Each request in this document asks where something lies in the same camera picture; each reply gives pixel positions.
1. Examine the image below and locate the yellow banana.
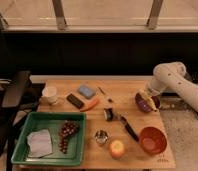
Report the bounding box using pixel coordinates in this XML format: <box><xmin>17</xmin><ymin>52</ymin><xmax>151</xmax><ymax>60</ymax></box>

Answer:
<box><xmin>139</xmin><ymin>91</ymin><xmax>157</xmax><ymax>111</ymax></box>

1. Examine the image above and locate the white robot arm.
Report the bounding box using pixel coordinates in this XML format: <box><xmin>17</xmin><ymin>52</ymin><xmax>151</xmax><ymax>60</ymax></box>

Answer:
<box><xmin>145</xmin><ymin>62</ymin><xmax>198</xmax><ymax>112</ymax></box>

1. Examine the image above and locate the purple bowl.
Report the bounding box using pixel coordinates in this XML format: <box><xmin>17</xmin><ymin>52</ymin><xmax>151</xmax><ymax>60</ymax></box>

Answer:
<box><xmin>135</xmin><ymin>93</ymin><xmax>160</xmax><ymax>113</ymax></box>

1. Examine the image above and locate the orange red bowl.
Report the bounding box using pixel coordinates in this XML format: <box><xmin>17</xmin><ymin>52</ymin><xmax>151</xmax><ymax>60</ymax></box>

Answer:
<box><xmin>139</xmin><ymin>127</ymin><xmax>167</xmax><ymax>155</ymax></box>

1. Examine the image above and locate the thin dark pen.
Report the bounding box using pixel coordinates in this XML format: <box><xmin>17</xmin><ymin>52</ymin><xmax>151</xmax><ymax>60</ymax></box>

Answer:
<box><xmin>98</xmin><ymin>87</ymin><xmax>113</xmax><ymax>103</ymax></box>

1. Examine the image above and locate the black silver cylinder can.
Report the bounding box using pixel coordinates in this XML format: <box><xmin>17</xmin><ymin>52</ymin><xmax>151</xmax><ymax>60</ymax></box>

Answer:
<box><xmin>104</xmin><ymin>108</ymin><xmax>113</xmax><ymax>121</ymax></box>

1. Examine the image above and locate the orange carrot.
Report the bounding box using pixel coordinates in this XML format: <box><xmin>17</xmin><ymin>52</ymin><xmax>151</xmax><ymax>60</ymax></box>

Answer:
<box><xmin>80</xmin><ymin>98</ymin><xmax>99</xmax><ymax>112</ymax></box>

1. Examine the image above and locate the blue sponge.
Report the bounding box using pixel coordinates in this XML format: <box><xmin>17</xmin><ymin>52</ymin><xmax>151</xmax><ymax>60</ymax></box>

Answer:
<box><xmin>78</xmin><ymin>85</ymin><xmax>95</xmax><ymax>99</ymax></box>

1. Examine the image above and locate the yellow red apple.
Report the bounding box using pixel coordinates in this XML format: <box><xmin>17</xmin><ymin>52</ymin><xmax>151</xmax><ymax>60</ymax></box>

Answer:
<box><xmin>109</xmin><ymin>140</ymin><xmax>125</xmax><ymax>159</ymax></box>

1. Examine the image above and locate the small metal cup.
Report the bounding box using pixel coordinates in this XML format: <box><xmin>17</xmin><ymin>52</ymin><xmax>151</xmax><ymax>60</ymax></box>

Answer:
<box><xmin>95</xmin><ymin>130</ymin><xmax>108</xmax><ymax>146</ymax></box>

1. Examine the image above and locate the black rectangular block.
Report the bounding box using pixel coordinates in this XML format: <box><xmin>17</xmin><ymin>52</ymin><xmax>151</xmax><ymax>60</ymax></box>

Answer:
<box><xmin>66</xmin><ymin>94</ymin><xmax>84</xmax><ymax>109</ymax></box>

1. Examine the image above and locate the purple grape bunch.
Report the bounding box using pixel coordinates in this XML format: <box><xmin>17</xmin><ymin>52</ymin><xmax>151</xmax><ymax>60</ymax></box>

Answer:
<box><xmin>59</xmin><ymin>120</ymin><xmax>79</xmax><ymax>154</ymax></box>

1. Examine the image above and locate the white paper cup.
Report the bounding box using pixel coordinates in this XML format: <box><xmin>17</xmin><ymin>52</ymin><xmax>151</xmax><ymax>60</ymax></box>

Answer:
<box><xmin>42</xmin><ymin>86</ymin><xmax>58</xmax><ymax>104</ymax></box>

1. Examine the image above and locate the green plastic tray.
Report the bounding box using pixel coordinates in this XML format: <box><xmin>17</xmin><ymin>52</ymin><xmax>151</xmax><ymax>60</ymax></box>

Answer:
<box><xmin>10</xmin><ymin>111</ymin><xmax>88</xmax><ymax>167</ymax></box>

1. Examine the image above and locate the white folded cloth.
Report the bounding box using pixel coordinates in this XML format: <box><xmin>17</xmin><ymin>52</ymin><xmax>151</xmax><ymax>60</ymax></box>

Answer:
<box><xmin>27</xmin><ymin>129</ymin><xmax>53</xmax><ymax>158</ymax></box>

